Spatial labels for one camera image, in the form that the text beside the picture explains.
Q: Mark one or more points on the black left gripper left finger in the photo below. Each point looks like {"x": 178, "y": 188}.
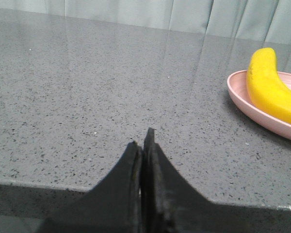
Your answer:
{"x": 112, "y": 206}

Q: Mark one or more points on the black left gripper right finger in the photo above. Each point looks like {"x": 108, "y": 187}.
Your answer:
{"x": 170, "y": 204}

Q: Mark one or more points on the yellow banana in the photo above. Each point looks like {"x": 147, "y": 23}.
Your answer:
{"x": 264, "y": 86}

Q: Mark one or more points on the pink plate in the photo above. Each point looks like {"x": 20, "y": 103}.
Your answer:
{"x": 237, "y": 89}

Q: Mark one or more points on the grey-green curtain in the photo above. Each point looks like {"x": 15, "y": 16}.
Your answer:
{"x": 260, "y": 20}

